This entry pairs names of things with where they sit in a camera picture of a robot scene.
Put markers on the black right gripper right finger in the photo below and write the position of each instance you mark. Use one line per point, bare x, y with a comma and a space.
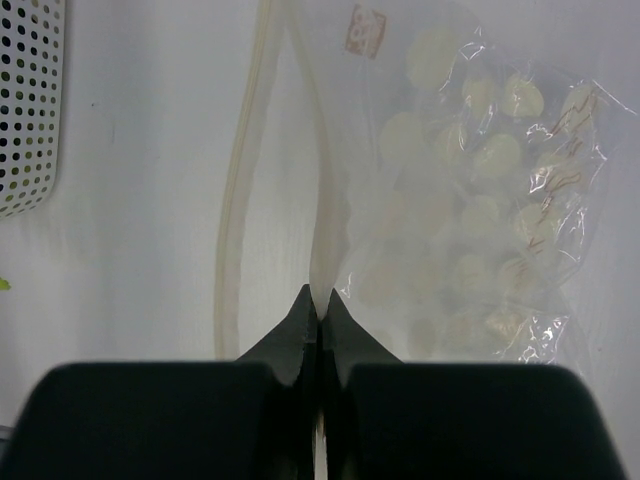
387, 419

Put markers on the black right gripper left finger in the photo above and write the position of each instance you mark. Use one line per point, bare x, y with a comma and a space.
251, 418

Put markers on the clear zip top bag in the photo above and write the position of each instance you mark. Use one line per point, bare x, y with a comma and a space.
439, 165

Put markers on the white perforated basket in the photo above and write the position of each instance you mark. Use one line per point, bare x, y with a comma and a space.
32, 64

